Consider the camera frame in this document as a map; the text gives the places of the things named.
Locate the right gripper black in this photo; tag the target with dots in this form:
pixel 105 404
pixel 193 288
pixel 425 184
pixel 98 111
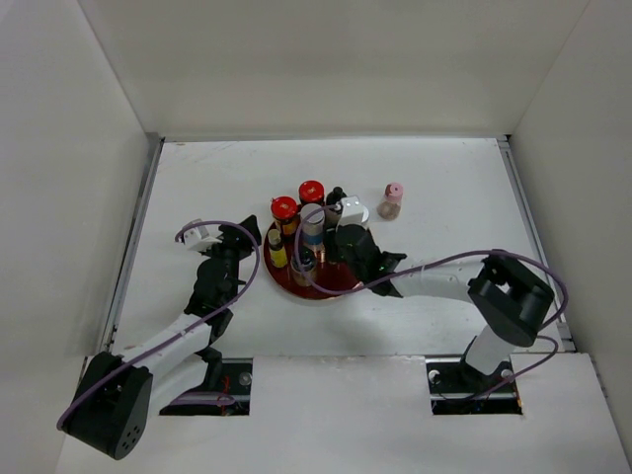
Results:
pixel 338 253

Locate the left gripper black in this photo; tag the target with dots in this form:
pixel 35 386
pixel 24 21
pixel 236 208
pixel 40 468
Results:
pixel 233 239

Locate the silver lid jar blue label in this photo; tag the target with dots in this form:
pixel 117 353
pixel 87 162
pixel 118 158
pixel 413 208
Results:
pixel 312 234

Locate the black cap brown spice bottle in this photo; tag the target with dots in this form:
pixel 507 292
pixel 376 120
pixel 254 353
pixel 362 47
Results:
pixel 303 266

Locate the black cap white powder bottle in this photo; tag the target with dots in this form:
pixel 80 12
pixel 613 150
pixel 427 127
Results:
pixel 333 199

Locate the small yellow label oil bottle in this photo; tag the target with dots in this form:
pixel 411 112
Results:
pixel 277 251

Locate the red lid chili sauce jar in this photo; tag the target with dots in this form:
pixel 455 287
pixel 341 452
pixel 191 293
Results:
pixel 285 212

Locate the tall silver lid spice jar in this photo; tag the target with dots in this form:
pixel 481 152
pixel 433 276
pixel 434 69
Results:
pixel 365 217

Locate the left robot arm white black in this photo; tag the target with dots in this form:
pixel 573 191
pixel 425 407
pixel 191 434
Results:
pixel 117 393

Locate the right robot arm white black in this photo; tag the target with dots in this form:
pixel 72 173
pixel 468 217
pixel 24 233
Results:
pixel 512 299

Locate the red round tray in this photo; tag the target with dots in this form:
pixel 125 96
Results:
pixel 330 274

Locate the pink cap small bottle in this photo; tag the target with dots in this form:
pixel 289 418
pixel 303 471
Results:
pixel 391 203

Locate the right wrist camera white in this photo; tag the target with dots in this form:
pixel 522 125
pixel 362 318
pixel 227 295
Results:
pixel 351 212

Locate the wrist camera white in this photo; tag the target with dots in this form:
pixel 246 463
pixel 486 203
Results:
pixel 197 238
pixel 351 212

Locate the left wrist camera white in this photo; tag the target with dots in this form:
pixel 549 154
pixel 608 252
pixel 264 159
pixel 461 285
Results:
pixel 197 238

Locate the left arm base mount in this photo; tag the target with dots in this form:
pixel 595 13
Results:
pixel 224 391

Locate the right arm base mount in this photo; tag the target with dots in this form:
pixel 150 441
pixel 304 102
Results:
pixel 456 389

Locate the aluminium table edge rail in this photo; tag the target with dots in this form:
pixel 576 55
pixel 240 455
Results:
pixel 560 328

